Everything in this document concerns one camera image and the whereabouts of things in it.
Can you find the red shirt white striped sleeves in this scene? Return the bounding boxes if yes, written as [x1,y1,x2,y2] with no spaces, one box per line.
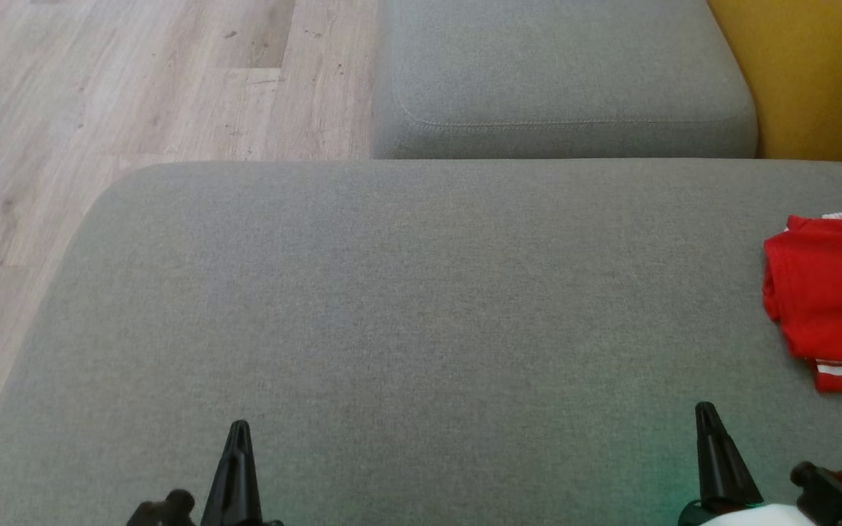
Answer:
[762,215,842,394]

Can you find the yellow cushion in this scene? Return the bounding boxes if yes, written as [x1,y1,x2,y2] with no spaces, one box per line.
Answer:
[706,0,842,167]

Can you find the small grey sofa cushion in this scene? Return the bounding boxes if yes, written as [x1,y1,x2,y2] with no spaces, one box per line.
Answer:
[370,0,759,160]

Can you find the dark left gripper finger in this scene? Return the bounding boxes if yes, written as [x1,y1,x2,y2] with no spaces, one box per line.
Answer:
[200,420,240,526]
[238,420,265,526]

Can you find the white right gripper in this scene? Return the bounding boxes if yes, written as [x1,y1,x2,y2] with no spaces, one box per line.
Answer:
[677,403,820,526]

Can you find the large grey sofa seat cushion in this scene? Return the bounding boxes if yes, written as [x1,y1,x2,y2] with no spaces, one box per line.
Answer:
[0,159,842,526]

